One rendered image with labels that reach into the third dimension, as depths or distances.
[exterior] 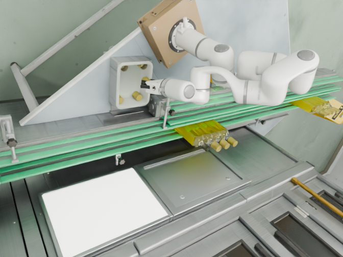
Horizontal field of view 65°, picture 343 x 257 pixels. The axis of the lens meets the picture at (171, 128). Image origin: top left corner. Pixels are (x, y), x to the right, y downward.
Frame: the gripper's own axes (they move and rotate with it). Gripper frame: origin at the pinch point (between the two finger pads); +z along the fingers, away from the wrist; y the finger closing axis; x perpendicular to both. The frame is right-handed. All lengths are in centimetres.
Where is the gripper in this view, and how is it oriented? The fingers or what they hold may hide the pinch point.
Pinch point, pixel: (148, 83)
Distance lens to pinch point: 118.3
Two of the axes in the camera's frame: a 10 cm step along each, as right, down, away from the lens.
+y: 8.2, -2.0, 5.3
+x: -0.3, -9.5, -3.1
